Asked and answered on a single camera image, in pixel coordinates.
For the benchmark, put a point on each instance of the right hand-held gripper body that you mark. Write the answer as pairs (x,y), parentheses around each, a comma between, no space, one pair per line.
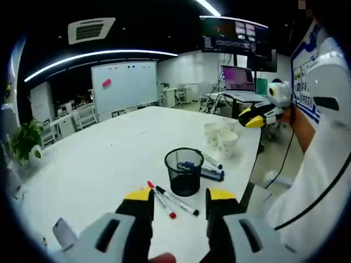
(277,94)

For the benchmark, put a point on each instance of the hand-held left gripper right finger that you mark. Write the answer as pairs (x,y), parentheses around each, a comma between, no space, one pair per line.
(235,235)

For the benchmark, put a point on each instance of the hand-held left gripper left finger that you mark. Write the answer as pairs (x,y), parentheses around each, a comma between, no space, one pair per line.
(120,233)

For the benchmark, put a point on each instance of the white paper cup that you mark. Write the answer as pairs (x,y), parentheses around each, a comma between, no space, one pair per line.
(231,124)
(211,134)
(227,143)

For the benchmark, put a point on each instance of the red cap whiteboard marker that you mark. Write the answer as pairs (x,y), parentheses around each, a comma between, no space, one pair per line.
(162,201)

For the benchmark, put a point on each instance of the slim blue cap whiteboard marker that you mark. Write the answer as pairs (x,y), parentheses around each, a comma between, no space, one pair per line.
(212,160)

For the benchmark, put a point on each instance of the black cap whiteboard marker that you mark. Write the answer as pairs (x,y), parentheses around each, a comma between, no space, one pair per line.
(178,202)

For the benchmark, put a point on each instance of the thick blue whiteboard marker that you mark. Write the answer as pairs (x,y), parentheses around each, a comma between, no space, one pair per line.
(212,174)

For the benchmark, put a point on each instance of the black mesh pen holder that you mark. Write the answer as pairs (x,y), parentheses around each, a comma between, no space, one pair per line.
(184,175)

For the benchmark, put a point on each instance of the standing whiteboard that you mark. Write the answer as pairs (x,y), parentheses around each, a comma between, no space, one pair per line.
(124,87)

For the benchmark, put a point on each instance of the red whiteboard eraser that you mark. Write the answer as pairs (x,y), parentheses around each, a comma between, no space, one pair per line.
(106,82)

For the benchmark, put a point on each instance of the person's right hand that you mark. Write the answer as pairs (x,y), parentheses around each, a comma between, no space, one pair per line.
(287,115)

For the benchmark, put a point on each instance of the person's left hand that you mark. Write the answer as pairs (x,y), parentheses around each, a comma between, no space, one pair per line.
(162,259)

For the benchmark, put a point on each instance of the green paper bag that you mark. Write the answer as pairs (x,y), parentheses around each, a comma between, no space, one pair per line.
(262,86)

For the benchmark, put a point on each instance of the white standing desk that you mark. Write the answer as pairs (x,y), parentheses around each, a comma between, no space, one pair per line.
(233,100)

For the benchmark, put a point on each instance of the open laptop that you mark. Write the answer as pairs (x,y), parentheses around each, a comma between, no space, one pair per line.
(238,82)

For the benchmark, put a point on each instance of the white smartphone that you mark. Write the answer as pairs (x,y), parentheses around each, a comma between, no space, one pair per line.
(65,234)

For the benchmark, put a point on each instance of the white filing cabinet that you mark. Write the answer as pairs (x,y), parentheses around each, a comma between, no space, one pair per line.
(170,97)

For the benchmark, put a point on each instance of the short ceiling light strip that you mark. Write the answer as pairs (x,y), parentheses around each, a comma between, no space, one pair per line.
(209,6)

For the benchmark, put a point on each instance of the white office chair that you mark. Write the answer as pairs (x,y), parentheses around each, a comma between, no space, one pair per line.
(87,116)

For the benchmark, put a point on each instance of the potted green plant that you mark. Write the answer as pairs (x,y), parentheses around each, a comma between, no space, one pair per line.
(24,139)

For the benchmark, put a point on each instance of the long ceiling light strip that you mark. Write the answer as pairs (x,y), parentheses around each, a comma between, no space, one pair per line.
(90,56)

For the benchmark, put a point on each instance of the ceiling air conditioner vent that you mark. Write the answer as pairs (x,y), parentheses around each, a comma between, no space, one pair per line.
(89,30)

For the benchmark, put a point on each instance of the blue wall poster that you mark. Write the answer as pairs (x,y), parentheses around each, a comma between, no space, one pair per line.
(304,82)

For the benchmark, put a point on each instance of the large wall monitor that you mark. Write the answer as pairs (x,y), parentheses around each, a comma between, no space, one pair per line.
(235,38)

